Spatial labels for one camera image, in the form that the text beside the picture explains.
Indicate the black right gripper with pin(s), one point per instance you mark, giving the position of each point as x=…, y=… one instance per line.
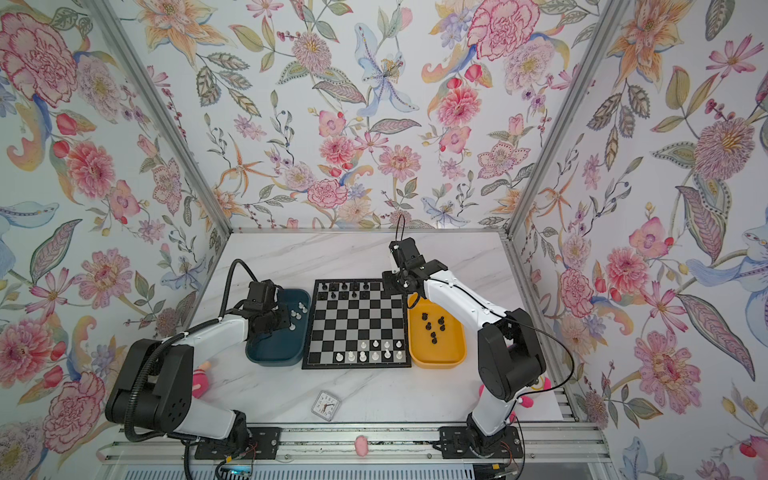
x=388, y=277

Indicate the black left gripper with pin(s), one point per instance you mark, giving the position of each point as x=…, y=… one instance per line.
x=283, y=309

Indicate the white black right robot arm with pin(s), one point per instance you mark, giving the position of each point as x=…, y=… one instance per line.
x=510, y=355

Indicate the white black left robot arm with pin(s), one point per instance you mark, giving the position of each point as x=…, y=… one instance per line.
x=153, y=394

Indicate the black white chess board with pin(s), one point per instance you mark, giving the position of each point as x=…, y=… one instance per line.
x=356, y=324

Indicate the teal plastic tray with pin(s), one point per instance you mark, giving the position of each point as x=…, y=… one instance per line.
x=284, y=346

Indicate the yellow plastic tray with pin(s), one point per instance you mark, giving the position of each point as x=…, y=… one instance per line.
x=436, y=339

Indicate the pink faced plush doll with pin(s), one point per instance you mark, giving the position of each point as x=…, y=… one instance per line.
x=200, y=380

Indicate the small white square clock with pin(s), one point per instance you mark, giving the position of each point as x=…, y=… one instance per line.
x=325, y=406

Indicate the small pink toy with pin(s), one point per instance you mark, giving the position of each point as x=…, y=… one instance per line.
x=361, y=446

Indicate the green pink owl plush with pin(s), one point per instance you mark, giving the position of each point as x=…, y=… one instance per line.
x=528, y=401

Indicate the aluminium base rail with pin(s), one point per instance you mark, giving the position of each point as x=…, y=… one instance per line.
x=389, y=443

